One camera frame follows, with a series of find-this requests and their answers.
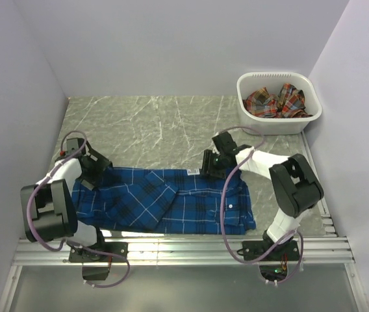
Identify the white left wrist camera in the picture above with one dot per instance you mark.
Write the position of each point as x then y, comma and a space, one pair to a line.
70, 146

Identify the blue plaid long sleeve shirt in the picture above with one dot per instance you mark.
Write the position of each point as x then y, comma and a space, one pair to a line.
167, 201

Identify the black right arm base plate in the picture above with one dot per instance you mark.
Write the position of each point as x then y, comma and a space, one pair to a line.
252, 249

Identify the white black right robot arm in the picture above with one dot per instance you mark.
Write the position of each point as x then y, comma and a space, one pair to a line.
295, 185

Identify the white plastic laundry basket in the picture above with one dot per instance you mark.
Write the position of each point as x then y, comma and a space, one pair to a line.
273, 81

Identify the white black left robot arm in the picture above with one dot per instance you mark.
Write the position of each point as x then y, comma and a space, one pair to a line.
48, 210

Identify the aluminium mounting rail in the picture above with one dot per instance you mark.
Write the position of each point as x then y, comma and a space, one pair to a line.
171, 251

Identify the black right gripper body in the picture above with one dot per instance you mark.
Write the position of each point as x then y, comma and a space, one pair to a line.
214, 164

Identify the red plaid shirt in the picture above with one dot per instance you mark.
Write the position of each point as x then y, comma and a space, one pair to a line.
288, 103

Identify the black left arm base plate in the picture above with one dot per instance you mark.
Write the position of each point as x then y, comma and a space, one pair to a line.
116, 252

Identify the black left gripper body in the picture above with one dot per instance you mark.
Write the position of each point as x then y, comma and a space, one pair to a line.
96, 168

